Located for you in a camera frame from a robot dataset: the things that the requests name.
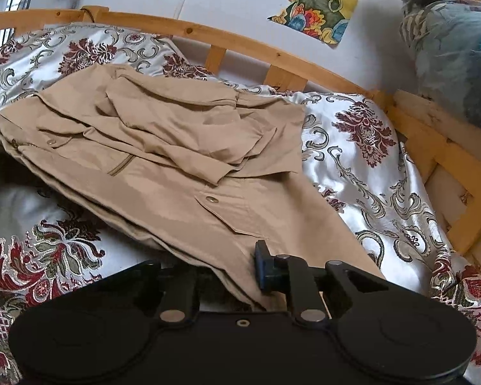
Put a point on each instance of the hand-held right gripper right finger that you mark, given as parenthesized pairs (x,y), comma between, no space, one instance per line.
(265,268)

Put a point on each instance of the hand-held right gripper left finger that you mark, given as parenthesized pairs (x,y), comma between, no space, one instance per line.
(176,288)

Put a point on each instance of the tan hooded jacket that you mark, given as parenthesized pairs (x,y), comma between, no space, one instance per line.
(176,168)

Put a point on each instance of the clear plastic bag of clothes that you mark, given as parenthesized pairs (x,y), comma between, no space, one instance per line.
(453,36)

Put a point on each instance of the floral satin bed sheet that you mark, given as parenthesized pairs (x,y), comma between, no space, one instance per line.
(376,184)

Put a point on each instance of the wooden bed frame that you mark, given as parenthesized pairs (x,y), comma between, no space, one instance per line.
(437,144)

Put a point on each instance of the colourful painted wall poster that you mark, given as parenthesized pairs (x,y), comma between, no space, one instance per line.
(324,4)

